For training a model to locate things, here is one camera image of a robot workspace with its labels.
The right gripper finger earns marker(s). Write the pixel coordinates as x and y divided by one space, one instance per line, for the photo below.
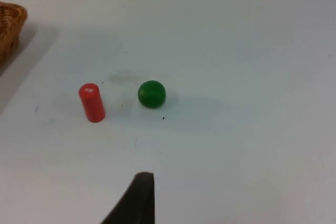
136 203

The red cylinder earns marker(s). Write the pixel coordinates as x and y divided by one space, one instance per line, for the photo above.
92 103

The pale brown wicker basket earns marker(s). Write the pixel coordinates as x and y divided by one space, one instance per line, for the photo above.
8 27

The green ball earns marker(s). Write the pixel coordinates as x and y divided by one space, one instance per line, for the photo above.
151 94

